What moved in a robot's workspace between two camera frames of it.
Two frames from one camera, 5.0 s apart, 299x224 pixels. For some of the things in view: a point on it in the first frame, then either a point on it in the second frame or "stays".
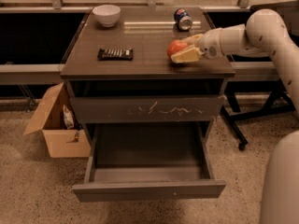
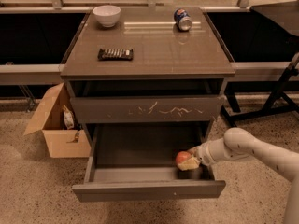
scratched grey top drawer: [147, 109] stays
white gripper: [209, 45] → [204, 154]
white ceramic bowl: [106, 14] stays
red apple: [175, 47] → [182, 157]
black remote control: [115, 54] stays
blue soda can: [183, 19] stays
